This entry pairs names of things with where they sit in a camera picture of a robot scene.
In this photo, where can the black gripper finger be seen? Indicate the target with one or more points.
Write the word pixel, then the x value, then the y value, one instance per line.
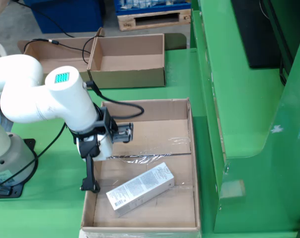
pixel 90 171

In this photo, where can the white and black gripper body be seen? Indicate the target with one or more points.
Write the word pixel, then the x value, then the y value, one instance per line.
pixel 104 147

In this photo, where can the white printed product box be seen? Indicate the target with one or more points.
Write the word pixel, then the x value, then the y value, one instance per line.
pixel 142 188

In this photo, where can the large shallow cardboard tray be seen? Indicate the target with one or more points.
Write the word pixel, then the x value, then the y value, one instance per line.
pixel 164 138

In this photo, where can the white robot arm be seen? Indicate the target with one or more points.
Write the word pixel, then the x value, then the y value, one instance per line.
pixel 28 104

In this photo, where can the open brown cardboard box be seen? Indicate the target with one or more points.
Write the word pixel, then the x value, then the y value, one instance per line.
pixel 130 64
pixel 56 59

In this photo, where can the wooden pallet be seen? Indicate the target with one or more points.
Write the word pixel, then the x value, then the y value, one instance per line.
pixel 126 23

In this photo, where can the beige tape patch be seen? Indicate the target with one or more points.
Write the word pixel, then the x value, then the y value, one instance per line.
pixel 231 189

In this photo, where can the large blue container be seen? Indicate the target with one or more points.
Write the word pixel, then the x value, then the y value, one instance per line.
pixel 65 15

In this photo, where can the blue crate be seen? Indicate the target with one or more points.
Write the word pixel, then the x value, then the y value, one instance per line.
pixel 120 7

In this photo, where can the green metal cabinet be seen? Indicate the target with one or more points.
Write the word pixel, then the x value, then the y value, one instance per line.
pixel 251 124

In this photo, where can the black flat monitor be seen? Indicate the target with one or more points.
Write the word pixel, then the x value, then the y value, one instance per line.
pixel 254 37

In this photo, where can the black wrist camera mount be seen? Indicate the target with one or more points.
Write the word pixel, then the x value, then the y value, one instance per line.
pixel 108 121

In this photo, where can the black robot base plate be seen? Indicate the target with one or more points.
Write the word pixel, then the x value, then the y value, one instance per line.
pixel 28 146

